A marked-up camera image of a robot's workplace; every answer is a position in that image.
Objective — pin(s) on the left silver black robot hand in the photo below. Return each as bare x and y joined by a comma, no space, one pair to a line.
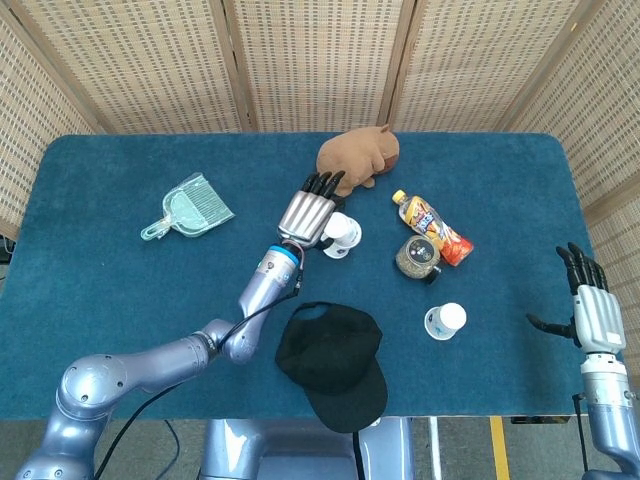
305,217

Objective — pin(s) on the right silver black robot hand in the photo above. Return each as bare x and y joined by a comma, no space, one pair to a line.
597,320

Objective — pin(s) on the white paper cup printed text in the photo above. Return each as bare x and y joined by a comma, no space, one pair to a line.
345,231

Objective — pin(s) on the white paper cup blue flower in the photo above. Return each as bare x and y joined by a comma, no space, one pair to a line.
450,316

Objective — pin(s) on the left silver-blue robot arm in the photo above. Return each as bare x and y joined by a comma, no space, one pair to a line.
150,357

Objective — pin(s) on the brown capybara plush toy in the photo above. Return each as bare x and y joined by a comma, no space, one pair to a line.
350,155

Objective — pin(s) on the green dustpan in plastic bag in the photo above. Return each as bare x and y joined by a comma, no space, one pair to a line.
190,210

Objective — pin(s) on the glass jar black lid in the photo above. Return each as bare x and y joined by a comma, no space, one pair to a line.
417,252

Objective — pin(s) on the orange drink plastic bottle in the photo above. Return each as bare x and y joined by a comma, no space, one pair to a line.
425,215

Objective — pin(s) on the black baseball cap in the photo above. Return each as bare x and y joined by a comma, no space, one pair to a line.
330,355

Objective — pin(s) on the woven bamboo screen panel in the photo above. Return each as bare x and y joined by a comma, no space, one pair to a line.
600,125
475,65
140,65
30,125
320,65

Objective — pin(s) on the blue carpet table cover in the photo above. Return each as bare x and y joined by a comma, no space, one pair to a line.
125,280

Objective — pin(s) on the silver-blue robot torso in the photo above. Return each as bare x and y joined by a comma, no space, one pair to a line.
280,450

